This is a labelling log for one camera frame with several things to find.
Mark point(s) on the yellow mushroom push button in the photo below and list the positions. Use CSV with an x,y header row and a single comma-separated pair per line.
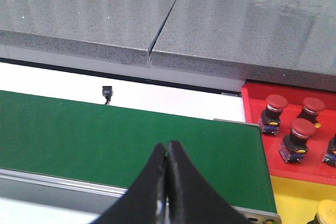
x,y
325,212

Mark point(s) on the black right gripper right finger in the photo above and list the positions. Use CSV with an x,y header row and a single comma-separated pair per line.
x,y
191,197

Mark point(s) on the right grey stone slab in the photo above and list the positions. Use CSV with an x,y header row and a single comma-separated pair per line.
x,y
280,41

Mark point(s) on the small black sensor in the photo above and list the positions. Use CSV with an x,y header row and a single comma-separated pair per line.
x,y
107,92

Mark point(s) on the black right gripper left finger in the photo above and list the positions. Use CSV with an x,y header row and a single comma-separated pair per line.
x,y
145,199

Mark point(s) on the red mushroom push button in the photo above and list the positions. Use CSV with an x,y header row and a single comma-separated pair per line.
x,y
269,120
293,146
311,108

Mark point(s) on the red plastic tray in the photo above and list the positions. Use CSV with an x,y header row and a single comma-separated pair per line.
x,y
312,168

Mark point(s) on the left grey stone slab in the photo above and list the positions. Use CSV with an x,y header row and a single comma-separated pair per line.
x,y
122,31

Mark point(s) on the green conveyor belt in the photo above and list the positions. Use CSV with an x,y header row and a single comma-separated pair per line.
x,y
110,145

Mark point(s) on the yellow plastic tray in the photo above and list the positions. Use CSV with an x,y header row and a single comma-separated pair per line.
x,y
297,196

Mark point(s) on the grey stone slab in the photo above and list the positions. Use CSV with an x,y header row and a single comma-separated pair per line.
x,y
280,41
122,31

